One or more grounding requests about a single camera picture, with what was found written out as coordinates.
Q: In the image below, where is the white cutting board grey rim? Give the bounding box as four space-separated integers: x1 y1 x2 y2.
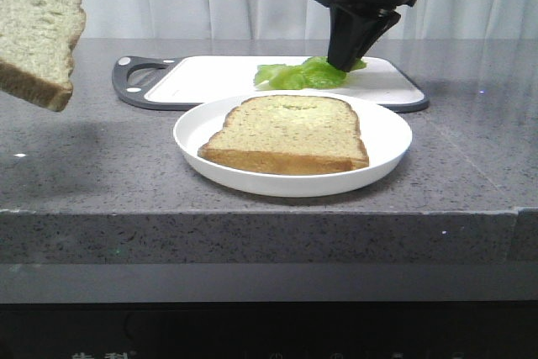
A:
112 55 430 113

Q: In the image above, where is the white round plate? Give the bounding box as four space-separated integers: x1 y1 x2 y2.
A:
173 91 413 198

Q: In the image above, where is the green lettuce leaf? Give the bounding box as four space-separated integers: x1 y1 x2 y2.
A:
253 56 348 90

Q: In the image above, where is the bread slice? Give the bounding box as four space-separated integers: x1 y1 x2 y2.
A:
198 95 370 175
1 0 86 112

